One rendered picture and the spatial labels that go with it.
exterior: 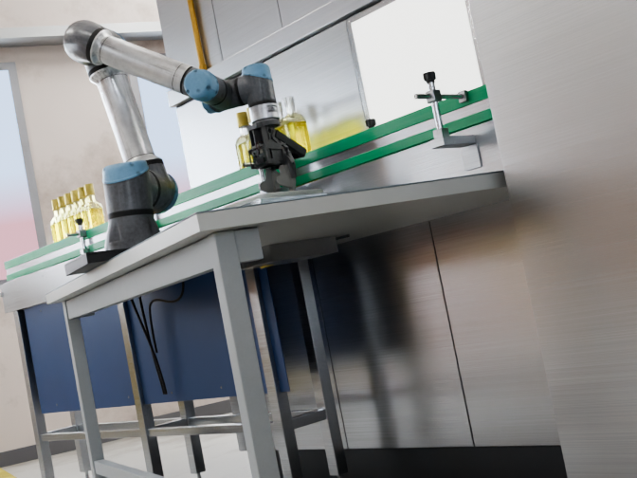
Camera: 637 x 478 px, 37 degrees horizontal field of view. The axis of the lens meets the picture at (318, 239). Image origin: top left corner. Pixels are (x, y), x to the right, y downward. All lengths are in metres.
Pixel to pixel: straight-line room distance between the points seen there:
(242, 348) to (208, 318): 1.18
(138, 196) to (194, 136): 0.97
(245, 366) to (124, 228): 0.78
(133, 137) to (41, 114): 3.29
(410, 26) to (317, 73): 0.38
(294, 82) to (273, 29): 0.21
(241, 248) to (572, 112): 0.67
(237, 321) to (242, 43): 1.58
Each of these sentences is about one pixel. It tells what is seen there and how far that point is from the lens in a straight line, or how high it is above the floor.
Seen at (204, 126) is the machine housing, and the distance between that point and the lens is 3.32.
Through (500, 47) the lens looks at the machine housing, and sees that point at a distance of 1.95.
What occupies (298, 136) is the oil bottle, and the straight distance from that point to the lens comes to 2.67.
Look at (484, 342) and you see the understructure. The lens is 2.51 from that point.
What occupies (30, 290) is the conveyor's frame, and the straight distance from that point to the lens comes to 3.89.
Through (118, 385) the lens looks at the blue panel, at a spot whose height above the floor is 0.40.
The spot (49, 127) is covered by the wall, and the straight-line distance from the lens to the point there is 5.86.
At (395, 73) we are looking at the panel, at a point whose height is 1.12.
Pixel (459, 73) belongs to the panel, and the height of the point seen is 1.05.
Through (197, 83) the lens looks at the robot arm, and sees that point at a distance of 2.38.
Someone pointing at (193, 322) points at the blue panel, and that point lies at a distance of 2.97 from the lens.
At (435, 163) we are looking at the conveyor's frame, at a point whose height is 0.82.
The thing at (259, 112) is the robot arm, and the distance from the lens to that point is 2.47.
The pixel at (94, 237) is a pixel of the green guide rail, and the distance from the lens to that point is 3.43.
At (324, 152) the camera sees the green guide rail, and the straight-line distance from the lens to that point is 2.56.
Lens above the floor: 0.55
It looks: 4 degrees up
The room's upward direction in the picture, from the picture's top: 11 degrees counter-clockwise
